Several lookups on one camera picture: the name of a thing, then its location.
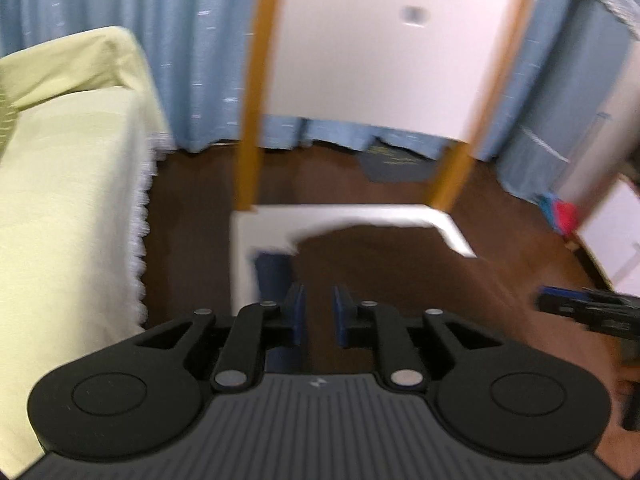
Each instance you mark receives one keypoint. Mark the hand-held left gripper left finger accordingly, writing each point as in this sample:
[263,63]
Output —
[299,315]

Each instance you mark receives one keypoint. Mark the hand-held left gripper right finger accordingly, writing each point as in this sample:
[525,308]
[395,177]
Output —
[341,317]

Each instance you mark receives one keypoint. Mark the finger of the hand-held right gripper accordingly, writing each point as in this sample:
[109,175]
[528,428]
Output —
[575,302]

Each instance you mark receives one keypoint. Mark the brown pants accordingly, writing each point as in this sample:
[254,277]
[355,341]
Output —
[380,260]

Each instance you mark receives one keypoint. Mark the white wooden frame chair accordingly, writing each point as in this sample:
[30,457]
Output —
[360,50]

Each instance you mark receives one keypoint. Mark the white cabinet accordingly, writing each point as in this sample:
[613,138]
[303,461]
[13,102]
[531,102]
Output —
[610,220]

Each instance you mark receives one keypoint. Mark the red and blue object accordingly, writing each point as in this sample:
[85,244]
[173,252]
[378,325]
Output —
[562,212]

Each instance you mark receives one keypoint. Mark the yellow-green bed cover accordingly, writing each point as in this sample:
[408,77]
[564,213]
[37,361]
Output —
[65,185]

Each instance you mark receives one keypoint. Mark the light blue curtain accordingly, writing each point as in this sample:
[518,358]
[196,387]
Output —
[200,40]

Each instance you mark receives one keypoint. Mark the grey patterned cloth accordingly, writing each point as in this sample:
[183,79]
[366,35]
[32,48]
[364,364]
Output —
[615,0]

